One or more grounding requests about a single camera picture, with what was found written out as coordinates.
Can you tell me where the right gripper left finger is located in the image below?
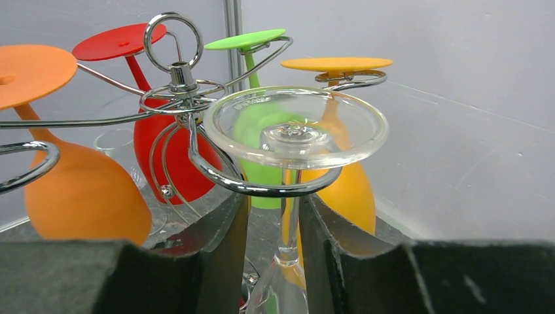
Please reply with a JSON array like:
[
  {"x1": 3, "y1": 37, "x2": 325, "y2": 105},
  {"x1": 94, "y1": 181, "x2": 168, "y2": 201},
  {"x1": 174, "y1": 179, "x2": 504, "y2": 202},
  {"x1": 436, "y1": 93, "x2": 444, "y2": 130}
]
[{"x1": 1, "y1": 194, "x2": 250, "y2": 313}]

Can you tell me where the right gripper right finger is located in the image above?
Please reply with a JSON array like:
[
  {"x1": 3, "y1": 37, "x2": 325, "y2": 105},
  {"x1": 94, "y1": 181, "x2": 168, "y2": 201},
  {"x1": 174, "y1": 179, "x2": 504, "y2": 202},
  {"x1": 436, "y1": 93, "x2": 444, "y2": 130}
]
[{"x1": 300, "y1": 196, "x2": 554, "y2": 313}]

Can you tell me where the orange wine glass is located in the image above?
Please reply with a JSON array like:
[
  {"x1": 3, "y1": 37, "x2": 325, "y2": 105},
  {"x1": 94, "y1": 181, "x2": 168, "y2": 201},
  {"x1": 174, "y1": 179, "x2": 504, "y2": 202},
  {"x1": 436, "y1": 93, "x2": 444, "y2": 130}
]
[{"x1": 1, "y1": 44, "x2": 152, "y2": 245}]

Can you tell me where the clear wine glass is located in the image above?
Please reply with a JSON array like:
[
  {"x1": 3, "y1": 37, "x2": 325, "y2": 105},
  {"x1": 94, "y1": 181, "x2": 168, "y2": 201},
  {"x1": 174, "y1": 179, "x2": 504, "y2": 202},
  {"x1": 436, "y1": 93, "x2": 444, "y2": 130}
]
[
  {"x1": 94, "y1": 128, "x2": 168, "y2": 236},
  {"x1": 204, "y1": 86, "x2": 389, "y2": 313}
]

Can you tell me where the clear wine glass front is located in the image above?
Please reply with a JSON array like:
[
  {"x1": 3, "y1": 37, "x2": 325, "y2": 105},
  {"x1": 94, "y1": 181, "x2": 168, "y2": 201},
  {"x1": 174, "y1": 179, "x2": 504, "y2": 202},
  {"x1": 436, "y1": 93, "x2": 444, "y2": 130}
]
[{"x1": 94, "y1": 128, "x2": 168, "y2": 236}]

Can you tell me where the red wine glass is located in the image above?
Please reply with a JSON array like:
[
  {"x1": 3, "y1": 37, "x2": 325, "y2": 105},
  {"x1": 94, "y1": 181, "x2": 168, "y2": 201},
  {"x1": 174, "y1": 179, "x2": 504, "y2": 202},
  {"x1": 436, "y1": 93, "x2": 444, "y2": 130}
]
[{"x1": 72, "y1": 23, "x2": 215, "y2": 205}]

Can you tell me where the yellow wine glass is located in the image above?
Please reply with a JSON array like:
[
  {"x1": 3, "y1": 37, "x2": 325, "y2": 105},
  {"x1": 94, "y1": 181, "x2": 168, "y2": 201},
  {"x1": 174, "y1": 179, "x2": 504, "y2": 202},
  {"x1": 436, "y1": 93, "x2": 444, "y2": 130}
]
[{"x1": 281, "y1": 57, "x2": 394, "y2": 237}]

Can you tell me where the chrome wine glass rack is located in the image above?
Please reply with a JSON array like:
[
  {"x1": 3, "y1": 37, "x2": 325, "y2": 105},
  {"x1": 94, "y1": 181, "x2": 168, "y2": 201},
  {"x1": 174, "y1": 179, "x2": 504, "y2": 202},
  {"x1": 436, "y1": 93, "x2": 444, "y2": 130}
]
[{"x1": 0, "y1": 12, "x2": 389, "y2": 228}]

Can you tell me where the green wine glass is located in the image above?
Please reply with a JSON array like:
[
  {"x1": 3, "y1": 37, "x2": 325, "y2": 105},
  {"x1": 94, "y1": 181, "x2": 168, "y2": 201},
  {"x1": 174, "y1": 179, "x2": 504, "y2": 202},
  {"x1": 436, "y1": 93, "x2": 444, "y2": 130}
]
[{"x1": 204, "y1": 29, "x2": 296, "y2": 185}]

